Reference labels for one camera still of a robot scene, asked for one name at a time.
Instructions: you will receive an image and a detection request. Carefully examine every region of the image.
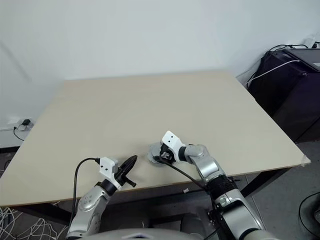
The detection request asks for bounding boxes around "black round floor base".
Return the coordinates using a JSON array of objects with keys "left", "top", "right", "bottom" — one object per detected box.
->
[{"left": 298, "top": 193, "right": 320, "bottom": 227}]

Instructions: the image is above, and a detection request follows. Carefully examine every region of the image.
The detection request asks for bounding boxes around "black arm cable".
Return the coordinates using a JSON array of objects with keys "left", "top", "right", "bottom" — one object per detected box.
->
[
  {"left": 72, "top": 157, "right": 101, "bottom": 216},
  {"left": 159, "top": 158, "right": 219, "bottom": 226}
]

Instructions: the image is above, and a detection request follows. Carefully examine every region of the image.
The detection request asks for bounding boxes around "grey robot torso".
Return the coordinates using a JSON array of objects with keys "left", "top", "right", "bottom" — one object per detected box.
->
[{"left": 82, "top": 227, "right": 191, "bottom": 240}]

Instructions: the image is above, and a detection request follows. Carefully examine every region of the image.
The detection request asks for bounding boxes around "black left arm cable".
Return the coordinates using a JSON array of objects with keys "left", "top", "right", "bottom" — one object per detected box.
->
[{"left": 72, "top": 157, "right": 101, "bottom": 216}]

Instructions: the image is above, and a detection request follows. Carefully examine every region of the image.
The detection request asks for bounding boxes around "white cable on case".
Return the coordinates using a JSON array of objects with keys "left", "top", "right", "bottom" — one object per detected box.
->
[{"left": 246, "top": 59, "right": 301, "bottom": 89}]

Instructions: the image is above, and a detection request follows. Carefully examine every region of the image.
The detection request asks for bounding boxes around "large black case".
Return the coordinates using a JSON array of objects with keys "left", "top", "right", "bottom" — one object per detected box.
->
[{"left": 246, "top": 48, "right": 320, "bottom": 144}]

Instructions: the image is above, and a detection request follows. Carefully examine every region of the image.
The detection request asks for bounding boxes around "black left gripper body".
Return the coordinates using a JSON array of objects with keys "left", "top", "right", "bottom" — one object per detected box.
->
[{"left": 113, "top": 163, "right": 137, "bottom": 188}]

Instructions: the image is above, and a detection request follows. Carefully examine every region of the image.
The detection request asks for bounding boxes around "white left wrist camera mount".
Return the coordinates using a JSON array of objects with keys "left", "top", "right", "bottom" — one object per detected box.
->
[{"left": 98, "top": 156, "right": 123, "bottom": 187}]

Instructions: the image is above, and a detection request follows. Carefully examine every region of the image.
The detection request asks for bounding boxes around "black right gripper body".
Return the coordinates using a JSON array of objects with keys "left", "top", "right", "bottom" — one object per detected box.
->
[{"left": 156, "top": 143, "right": 176, "bottom": 165}]

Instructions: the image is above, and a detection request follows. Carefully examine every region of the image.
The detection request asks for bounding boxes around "black cable on case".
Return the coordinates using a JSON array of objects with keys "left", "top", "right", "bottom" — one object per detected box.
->
[{"left": 268, "top": 44, "right": 313, "bottom": 52}]

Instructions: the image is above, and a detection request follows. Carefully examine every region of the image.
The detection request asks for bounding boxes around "black metal table frame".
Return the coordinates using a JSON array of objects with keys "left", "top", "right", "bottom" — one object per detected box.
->
[{"left": 7, "top": 162, "right": 312, "bottom": 226}]

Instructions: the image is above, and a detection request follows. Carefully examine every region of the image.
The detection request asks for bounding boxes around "white cable tangle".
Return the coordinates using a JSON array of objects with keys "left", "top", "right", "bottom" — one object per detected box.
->
[{"left": 0, "top": 206, "right": 73, "bottom": 240}]

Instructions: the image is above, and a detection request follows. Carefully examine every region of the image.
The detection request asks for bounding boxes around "black adapter cable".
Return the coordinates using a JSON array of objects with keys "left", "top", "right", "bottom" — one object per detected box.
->
[{"left": 12, "top": 126, "right": 26, "bottom": 141}]

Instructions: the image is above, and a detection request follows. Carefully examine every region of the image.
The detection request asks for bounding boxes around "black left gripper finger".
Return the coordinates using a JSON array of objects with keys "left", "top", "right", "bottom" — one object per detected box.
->
[
  {"left": 119, "top": 156, "right": 138, "bottom": 176},
  {"left": 116, "top": 154, "right": 138, "bottom": 174}
]

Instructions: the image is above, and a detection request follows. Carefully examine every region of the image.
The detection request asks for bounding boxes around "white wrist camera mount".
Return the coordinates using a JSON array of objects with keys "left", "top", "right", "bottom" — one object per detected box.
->
[
  {"left": 98, "top": 156, "right": 123, "bottom": 187},
  {"left": 161, "top": 129, "right": 187, "bottom": 162}
]

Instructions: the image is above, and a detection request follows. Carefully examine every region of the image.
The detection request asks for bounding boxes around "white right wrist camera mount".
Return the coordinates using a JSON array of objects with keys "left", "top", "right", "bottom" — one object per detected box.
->
[{"left": 161, "top": 129, "right": 187, "bottom": 162}]

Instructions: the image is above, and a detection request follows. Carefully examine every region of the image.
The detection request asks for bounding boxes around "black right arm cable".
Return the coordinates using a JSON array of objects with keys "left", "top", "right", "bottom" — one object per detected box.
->
[{"left": 159, "top": 158, "right": 219, "bottom": 226}]

